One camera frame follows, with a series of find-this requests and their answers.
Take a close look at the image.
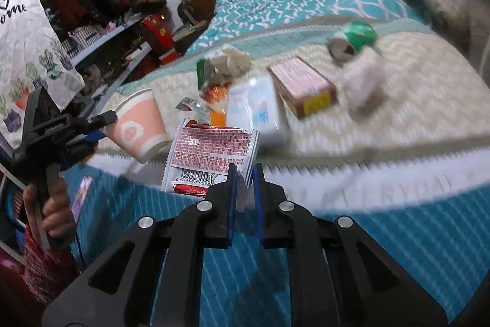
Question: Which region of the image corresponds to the white and blue box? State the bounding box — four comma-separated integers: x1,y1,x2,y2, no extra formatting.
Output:
226,76,290,149

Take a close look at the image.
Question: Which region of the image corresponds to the white cactus printed cloth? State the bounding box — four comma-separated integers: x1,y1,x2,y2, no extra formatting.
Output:
0,0,85,149

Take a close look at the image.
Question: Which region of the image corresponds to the person's left forearm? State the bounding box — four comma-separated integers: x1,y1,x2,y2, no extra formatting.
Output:
21,227,79,306

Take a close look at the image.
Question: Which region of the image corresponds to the pink and brown box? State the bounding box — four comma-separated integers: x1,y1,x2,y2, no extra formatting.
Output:
267,57,339,121

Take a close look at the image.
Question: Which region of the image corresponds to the red and white wrapper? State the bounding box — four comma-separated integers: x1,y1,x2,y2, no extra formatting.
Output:
161,118,262,213

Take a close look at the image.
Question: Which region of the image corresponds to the person's left hand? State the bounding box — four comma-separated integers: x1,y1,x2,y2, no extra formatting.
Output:
23,177,76,240

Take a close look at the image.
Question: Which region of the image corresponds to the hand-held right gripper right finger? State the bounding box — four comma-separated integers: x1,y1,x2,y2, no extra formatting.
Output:
253,163,448,327

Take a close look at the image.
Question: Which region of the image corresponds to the small pink box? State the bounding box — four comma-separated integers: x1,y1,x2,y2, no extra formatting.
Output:
71,176,94,222

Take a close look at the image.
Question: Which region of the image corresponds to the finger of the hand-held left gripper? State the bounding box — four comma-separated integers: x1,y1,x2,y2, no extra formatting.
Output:
86,111,118,129
81,131,106,144

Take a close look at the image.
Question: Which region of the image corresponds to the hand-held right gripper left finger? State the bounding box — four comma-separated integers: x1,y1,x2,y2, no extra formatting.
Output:
41,164,239,327

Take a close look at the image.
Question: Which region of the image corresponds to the crumpled white tissue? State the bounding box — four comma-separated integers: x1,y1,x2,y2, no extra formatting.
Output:
339,55,387,121

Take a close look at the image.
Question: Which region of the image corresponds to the green drink can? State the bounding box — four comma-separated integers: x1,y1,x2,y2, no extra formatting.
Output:
326,20,379,63

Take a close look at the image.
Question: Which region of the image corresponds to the metal shelf rack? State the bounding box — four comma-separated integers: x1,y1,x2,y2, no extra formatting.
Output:
31,0,154,90

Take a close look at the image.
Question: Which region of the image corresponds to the crumpled beige paper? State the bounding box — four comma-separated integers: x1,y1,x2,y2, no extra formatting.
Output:
209,47,253,82

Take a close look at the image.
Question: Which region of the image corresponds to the silver foil wrapper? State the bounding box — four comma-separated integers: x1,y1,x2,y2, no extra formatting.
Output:
175,97,211,124

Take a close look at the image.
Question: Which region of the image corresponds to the orange packet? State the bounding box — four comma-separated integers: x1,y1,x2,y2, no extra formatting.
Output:
203,86,231,124

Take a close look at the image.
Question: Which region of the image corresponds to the pink paper cup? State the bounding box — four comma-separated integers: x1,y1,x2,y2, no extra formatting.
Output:
103,89,171,165

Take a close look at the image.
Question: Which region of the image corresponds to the green snack packet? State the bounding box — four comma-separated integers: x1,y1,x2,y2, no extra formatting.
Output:
196,59,216,92

